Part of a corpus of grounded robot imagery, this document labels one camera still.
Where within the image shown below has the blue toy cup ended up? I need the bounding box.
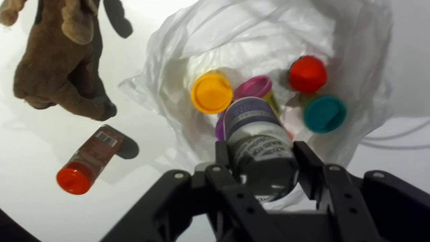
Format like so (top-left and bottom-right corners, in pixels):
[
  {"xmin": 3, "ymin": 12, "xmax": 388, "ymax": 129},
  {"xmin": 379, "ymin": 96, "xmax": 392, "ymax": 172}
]
[{"xmin": 301, "ymin": 94, "xmax": 349, "ymax": 135}]

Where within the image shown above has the spice jar red lid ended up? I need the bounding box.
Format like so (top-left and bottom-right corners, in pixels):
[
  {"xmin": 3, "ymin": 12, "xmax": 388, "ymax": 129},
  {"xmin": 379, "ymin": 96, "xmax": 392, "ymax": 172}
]
[{"xmin": 55, "ymin": 124, "xmax": 141, "ymax": 196}]

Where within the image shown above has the white bottle purple label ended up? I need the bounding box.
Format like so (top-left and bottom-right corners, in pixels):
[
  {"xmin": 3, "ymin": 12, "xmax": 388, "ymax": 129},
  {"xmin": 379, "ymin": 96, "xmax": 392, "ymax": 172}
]
[{"xmin": 222, "ymin": 96, "xmax": 301, "ymax": 202}]

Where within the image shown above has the brown plush animal toy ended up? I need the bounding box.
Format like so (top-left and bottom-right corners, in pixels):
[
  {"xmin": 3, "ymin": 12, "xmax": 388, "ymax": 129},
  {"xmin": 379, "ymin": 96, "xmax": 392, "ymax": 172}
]
[{"xmin": 0, "ymin": 0, "xmax": 134, "ymax": 122}]

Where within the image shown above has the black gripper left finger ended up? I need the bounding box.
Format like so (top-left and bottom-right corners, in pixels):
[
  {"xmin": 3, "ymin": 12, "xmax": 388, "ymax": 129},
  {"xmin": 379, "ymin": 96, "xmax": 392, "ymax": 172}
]
[{"xmin": 214, "ymin": 139, "xmax": 235, "ymax": 175}]

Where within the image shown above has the yellow tub yellow lid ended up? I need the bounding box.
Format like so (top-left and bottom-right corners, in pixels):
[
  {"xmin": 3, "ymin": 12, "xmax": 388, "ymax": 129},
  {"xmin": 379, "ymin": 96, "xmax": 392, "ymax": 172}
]
[{"xmin": 189, "ymin": 70, "xmax": 235, "ymax": 116}]

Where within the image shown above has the white plastic bag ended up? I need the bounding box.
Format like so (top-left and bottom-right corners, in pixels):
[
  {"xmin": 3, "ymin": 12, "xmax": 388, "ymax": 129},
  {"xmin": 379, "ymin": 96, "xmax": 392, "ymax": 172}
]
[{"xmin": 117, "ymin": 0, "xmax": 430, "ymax": 213}]

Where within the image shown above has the red play-doh tub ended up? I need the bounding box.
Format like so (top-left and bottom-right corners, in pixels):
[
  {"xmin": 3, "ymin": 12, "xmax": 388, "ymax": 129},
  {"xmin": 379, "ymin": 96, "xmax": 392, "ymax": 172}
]
[{"xmin": 286, "ymin": 54, "xmax": 329, "ymax": 96}]

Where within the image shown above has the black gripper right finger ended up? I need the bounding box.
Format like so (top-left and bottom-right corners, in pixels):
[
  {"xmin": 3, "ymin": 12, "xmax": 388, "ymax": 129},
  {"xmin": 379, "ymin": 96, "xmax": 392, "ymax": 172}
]
[{"xmin": 290, "ymin": 140, "xmax": 326, "ymax": 202}]

